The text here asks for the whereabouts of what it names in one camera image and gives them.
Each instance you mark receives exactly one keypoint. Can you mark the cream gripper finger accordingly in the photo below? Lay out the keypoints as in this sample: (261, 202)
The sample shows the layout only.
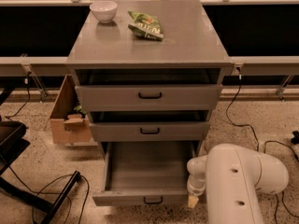
(192, 201)

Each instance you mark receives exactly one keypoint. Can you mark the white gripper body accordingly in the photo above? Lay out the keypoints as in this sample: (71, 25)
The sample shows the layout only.
(195, 188)

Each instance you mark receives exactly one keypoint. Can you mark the grey bottom drawer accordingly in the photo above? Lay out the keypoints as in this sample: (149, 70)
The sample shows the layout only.
(146, 173)

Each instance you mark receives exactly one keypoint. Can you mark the grey drawer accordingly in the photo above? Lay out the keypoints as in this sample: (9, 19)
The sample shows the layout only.
(149, 131)
(148, 97)
(146, 173)

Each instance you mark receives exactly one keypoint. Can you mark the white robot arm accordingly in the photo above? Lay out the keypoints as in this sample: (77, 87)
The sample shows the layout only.
(231, 176)

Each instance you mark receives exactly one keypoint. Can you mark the grey middle drawer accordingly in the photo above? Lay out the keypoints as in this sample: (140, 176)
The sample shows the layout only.
(149, 131)

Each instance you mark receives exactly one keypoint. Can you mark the grey drawer cabinet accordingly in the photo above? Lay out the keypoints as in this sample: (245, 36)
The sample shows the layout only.
(110, 54)

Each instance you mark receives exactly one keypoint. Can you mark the grey top drawer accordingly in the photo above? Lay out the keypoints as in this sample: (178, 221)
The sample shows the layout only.
(148, 97)

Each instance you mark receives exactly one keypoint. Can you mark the cardboard box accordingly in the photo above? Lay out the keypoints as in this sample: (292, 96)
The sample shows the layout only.
(66, 123)

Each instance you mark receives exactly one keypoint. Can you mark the green chip bag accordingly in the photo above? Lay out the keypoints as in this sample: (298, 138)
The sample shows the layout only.
(145, 26)

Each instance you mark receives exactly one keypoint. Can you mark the black chair base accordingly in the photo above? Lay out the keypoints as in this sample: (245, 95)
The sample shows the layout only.
(43, 168)

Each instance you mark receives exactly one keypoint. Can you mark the white bowl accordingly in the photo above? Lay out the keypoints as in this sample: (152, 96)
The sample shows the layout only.
(104, 11)

